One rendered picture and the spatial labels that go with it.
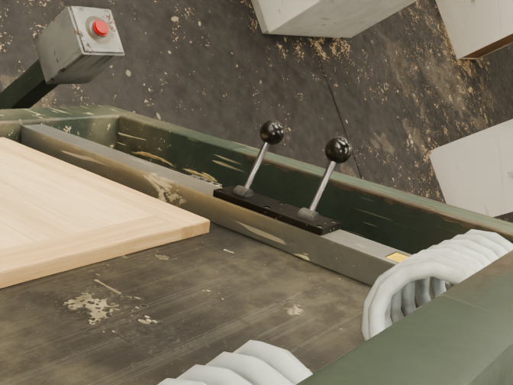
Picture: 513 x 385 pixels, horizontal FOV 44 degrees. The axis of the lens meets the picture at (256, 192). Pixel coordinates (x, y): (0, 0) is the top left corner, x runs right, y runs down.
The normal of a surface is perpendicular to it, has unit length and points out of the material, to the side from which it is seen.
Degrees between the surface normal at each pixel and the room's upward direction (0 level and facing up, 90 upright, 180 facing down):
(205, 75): 0
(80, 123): 33
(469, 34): 90
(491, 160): 90
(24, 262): 58
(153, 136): 90
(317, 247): 90
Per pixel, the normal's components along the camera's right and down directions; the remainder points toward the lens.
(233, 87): 0.70, -0.29
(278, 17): -0.63, 0.15
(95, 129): 0.76, 0.26
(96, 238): 0.11, -0.96
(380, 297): -0.40, -0.18
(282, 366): -0.35, -0.57
